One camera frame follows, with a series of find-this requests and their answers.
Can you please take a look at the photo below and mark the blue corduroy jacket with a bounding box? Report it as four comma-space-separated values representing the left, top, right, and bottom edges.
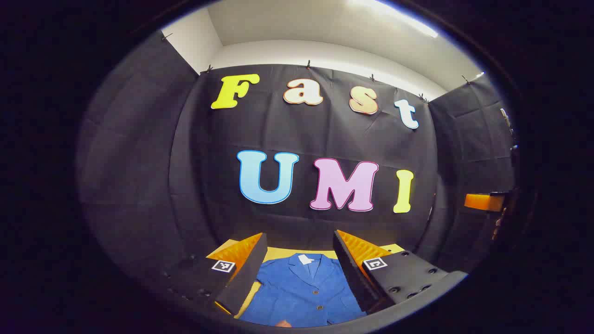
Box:
239, 253, 367, 328

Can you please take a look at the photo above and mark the grey metal fixture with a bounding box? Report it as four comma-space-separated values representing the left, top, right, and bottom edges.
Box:
500, 108, 518, 154

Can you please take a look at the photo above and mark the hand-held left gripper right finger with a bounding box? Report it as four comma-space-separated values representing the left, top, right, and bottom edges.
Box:
333, 230, 468, 314

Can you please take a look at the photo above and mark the black backdrop cloth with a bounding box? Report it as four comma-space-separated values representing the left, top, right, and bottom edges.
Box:
77, 30, 518, 288

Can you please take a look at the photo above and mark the row of black cloth clips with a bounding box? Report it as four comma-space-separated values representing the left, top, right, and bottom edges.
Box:
161, 32, 471, 103

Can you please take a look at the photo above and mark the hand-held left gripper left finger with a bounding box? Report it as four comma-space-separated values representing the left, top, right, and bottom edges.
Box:
158, 233, 268, 317

